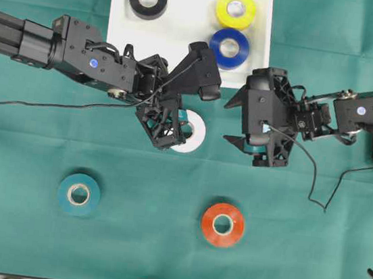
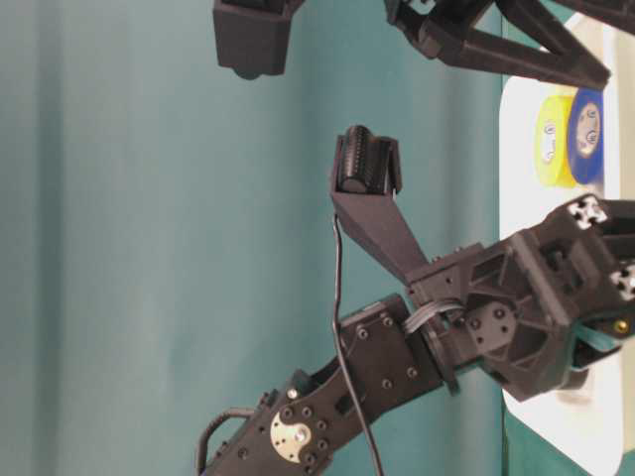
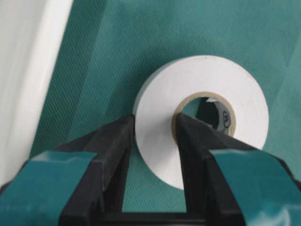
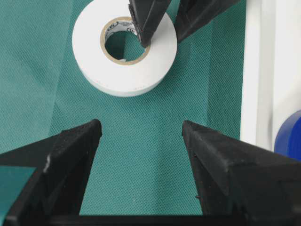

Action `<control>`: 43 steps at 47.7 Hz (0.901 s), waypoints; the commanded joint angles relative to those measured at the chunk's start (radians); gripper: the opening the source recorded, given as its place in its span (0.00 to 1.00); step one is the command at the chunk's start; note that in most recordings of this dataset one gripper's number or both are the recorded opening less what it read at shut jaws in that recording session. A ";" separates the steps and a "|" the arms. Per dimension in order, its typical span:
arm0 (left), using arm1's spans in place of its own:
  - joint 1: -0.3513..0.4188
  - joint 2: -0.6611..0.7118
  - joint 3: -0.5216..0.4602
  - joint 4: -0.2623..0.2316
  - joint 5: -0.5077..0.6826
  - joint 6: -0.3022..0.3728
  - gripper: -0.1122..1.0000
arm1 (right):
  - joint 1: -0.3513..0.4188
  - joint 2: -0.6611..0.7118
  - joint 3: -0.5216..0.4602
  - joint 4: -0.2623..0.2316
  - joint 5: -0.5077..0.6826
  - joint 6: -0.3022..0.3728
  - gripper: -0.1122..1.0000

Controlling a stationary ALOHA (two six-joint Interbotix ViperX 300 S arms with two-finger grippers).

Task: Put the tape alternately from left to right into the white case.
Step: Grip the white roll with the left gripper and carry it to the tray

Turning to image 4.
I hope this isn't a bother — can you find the blue tape roll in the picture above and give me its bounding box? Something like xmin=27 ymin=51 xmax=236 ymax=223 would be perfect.
xmin=274 ymin=110 xmax=301 ymax=161

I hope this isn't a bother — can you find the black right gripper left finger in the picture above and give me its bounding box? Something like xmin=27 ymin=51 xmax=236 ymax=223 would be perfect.
xmin=0 ymin=119 xmax=102 ymax=226

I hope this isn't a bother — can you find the white tape roll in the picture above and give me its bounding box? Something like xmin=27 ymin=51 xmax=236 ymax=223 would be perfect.
xmin=72 ymin=0 xmax=177 ymax=97

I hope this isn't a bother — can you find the green table cloth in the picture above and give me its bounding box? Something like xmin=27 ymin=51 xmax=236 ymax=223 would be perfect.
xmin=0 ymin=0 xmax=246 ymax=215

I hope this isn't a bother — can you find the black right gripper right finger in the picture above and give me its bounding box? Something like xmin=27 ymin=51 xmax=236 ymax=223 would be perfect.
xmin=182 ymin=121 xmax=301 ymax=226

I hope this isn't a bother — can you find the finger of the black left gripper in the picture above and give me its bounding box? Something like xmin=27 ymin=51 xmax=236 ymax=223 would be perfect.
xmin=174 ymin=0 xmax=239 ymax=43
xmin=128 ymin=0 xmax=171 ymax=47

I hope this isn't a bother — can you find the white plastic tray case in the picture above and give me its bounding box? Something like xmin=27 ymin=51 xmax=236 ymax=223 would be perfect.
xmin=240 ymin=0 xmax=301 ymax=151

